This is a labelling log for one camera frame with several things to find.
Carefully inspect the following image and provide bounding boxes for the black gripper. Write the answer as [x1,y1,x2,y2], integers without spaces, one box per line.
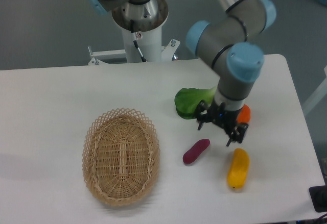
[195,100,249,147]

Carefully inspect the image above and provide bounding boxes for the purple sweet potato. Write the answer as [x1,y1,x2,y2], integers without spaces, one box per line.
[182,139,211,165]

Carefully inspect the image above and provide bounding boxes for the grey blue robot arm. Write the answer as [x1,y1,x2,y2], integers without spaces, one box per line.
[89,0,276,143]

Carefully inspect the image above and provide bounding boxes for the orange tangerine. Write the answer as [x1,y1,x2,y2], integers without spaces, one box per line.
[237,104,251,123]

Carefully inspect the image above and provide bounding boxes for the green bok choy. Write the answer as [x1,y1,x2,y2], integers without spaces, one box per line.
[174,86,217,119]

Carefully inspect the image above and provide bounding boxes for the yellow mango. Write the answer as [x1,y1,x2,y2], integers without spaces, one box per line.
[227,148,250,189]

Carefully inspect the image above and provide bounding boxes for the woven wicker basket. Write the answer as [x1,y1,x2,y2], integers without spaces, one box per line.
[82,108,160,207]

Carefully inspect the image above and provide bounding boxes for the black device at table edge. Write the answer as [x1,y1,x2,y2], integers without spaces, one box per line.
[309,185,326,213]

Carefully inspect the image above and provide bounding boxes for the black cable on pedestal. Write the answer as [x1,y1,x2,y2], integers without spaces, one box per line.
[130,19,148,63]

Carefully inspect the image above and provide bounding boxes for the white table leg frame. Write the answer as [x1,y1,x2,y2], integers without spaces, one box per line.
[302,77,326,116]

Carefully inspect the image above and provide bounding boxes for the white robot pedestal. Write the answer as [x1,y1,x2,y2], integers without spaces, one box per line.
[88,0,180,65]

